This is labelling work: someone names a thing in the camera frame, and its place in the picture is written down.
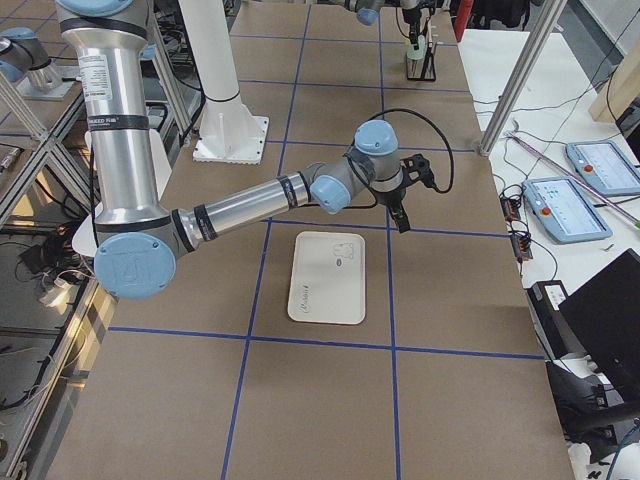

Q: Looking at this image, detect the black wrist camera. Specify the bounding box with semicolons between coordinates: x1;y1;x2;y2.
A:
401;154;436;189

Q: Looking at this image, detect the black laptop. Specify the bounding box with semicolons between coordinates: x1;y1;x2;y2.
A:
560;248;639;401

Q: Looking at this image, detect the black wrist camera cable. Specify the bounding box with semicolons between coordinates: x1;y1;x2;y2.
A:
349;109;456;210

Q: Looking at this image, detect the black orange connector box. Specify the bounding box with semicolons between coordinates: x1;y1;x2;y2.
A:
500;196;521;222

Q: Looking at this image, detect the pale green plastic cup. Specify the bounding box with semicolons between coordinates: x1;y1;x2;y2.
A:
406;34;429;61

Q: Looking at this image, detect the far blue teach pendant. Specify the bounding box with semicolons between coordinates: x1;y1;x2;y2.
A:
565;140;639;197

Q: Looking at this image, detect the black wire cup rack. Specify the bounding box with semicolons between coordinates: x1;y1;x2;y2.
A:
405;39;436;82

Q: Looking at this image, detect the beige rabbit serving tray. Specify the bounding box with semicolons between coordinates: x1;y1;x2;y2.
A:
287;231;366;326

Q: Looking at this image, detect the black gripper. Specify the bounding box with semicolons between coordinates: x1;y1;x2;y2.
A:
375;174;411;233

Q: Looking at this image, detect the near blue teach pendant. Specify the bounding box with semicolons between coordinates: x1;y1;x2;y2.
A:
522;176;613;244

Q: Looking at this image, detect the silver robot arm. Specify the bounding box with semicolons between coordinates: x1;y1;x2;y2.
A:
330;0;437;26
56;1;410;299

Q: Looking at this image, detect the black device box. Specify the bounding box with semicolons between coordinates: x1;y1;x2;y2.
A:
526;280;585;359

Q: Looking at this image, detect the aluminium frame post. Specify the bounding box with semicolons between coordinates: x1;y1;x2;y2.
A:
478;0;567;157

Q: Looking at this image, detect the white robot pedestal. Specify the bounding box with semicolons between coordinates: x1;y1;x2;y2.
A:
179;0;269;165

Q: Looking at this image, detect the blue teach pendant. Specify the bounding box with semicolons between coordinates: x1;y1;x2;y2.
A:
565;140;639;197
522;176;613;244

